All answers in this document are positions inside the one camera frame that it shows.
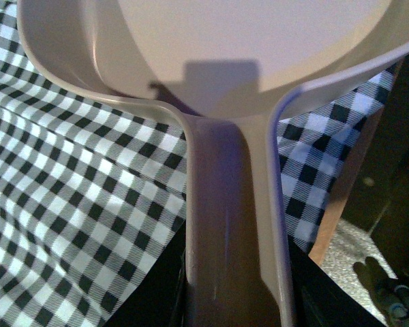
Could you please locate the black white checkered tablecloth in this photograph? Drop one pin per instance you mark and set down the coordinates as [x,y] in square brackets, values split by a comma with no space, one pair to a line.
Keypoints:
[89,198]

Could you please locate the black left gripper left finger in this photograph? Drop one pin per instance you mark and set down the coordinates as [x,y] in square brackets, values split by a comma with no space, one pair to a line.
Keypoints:
[159,299]

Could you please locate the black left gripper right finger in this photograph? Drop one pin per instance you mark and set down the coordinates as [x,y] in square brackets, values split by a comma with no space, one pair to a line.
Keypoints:
[319,300]

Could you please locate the beige plastic dustpan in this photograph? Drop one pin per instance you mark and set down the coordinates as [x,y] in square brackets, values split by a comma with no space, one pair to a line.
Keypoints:
[226,72]

